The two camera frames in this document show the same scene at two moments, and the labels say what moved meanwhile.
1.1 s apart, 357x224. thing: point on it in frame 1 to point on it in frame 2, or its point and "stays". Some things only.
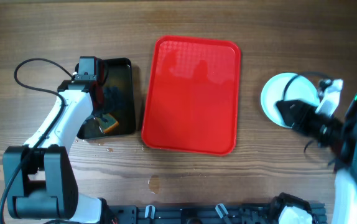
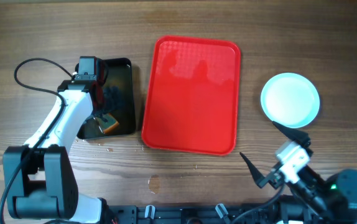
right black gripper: x=298 y=113 to x=300 y=137
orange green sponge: x=107 y=122 stays
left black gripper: x=112 y=100 stays
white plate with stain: x=273 y=90 stays
